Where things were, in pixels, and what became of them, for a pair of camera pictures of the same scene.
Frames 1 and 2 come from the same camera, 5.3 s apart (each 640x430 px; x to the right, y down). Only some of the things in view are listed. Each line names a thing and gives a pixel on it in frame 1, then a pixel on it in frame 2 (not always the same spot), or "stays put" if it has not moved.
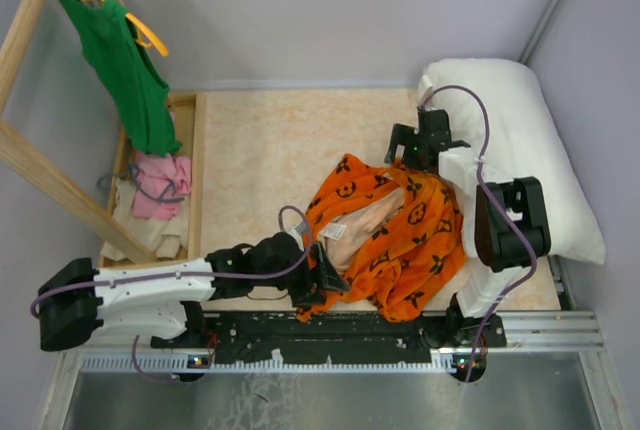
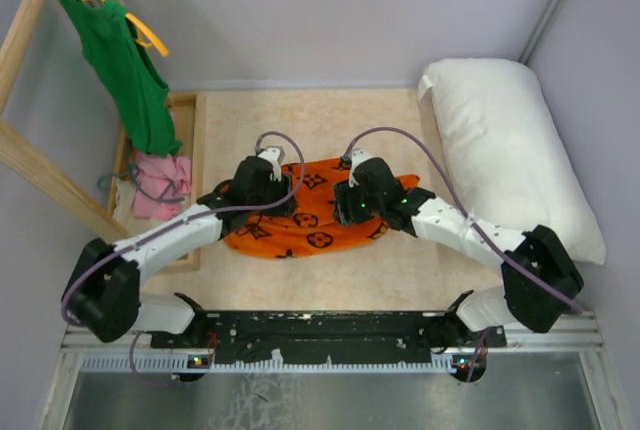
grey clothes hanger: x=168 y=195 stays put
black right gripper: x=402 y=135 → x=344 y=205
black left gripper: x=326 y=273 → x=282 y=189
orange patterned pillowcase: x=394 y=237 → x=314 y=230
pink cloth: x=160 y=182 stays put
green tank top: x=114 y=49 stays put
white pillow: x=504 y=112 stays put
